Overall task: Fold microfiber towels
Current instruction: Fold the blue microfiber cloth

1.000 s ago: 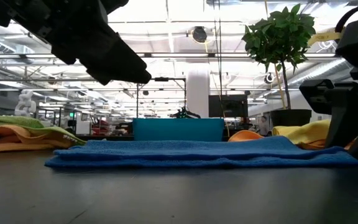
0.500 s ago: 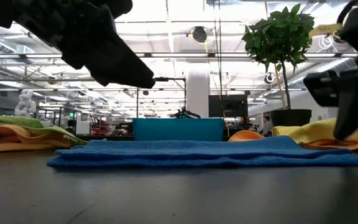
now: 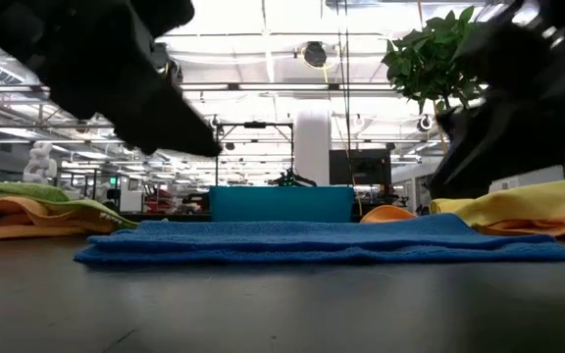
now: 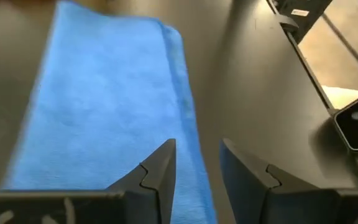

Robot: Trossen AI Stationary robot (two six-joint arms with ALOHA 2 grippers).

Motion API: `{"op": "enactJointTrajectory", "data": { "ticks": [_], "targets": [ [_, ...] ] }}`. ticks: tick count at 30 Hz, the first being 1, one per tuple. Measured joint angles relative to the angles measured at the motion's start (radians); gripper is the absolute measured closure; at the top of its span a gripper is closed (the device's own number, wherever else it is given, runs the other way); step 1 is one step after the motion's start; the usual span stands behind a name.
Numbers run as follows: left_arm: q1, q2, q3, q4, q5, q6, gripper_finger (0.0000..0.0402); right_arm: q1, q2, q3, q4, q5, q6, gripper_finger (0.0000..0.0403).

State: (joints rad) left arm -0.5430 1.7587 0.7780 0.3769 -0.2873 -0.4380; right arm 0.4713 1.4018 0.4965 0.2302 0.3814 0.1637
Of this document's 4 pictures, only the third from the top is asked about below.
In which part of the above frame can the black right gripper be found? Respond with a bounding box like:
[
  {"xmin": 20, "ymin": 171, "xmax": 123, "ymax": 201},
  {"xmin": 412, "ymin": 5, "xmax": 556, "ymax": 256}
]
[{"xmin": 437, "ymin": 0, "xmax": 565, "ymax": 183}]

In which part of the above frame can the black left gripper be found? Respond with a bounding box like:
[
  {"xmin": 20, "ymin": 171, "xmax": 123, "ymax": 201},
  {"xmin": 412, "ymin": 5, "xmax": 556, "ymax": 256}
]
[{"xmin": 0, "ymin": 0, "xmax": 224, "ymax": 159}]

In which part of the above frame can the yellow microfiber towel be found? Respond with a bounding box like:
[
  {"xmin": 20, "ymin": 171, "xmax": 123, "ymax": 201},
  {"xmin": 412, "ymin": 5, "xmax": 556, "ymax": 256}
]
[{"xmin": 429, "ymin": 175, "xmax": 565, "ymax": 227}]

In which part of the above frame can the green microfiber towel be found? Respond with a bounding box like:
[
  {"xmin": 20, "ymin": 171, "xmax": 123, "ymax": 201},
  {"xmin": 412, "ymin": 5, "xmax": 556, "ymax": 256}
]
[{"xmin": 0, "ymin": 175, "xmax": 139, "ymax": 232}]

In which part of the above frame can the orange microfiber towel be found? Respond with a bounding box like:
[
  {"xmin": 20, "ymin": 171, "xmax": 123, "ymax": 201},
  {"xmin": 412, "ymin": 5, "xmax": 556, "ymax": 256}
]
[
  {"xmin": 360, "ymin": 204, "xmax": 565, "ymax": 240},
  {"xmin": 0, "ymin": 197, "xmax": 117, "ymax": 243}
]

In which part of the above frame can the blue microfiber towel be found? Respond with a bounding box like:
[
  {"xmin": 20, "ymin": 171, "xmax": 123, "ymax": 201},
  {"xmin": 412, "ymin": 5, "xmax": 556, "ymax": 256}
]
[{"xmin": 74, "ymin": 214, "xmax": 565, "ymax": 267}]

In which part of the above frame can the black plant pot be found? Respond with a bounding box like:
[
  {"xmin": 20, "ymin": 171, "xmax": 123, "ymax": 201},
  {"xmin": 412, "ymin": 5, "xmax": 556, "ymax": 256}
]
[{"xmin": 427, "ymin": 172, "xmax": 492, "ymax": 201}]

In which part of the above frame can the red cart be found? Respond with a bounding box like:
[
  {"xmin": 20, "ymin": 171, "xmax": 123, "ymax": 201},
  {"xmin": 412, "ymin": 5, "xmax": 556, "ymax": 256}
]
[{"xmin": 142, "ymin": 187, "xmax": 176, "ymax": 215}]

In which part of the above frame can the green leafy plant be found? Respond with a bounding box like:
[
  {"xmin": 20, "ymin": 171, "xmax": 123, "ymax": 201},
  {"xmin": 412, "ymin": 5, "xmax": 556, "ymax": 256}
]
[{"xmin": 382, "ymin": 5, "xmax": 485, "ymax": 115}]

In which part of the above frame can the black cabinet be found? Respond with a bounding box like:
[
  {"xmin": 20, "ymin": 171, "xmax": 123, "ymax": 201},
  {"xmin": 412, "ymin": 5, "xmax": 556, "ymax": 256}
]
[{"xmin": 329, "ymin": 149, "xmax": 392, "ymax": 186}]

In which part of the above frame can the teal plastic bin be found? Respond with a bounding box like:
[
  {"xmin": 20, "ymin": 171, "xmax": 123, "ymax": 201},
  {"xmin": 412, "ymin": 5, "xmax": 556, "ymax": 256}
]
[{"xmin": 208, "ymin": 185, "xmax": 356, "ymax": 224}]

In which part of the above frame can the white round pillar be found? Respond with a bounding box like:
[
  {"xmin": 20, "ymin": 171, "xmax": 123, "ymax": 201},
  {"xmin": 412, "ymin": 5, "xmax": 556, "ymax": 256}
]
[{"xmin": 294, "ymin": 110, "xmax": 332, "ymax": 186}]

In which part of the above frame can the black ceiling cable reel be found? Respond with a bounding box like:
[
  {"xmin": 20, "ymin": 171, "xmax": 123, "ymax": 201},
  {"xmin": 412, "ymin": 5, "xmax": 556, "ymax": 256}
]
[
  {"xmin": 301, "ymin": 41, "xmax": 328, "ymax": 69},
  {"xmin": 152, "ymin": 42, "xmax": 184, "ymax": 84}
]

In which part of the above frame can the black frame rig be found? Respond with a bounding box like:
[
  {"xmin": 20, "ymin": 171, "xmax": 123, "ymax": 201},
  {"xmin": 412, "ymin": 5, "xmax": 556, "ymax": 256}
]
[{"xmin": 216, "ymin": 121, "xmax": 295, "ymax": 187}]

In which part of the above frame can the hanging black cable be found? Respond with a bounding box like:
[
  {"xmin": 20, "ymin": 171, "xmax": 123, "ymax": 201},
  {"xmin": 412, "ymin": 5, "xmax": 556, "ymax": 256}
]
[{"xmin": 334, "ymin": 0, "xmax": 355, "ymax": 197}]

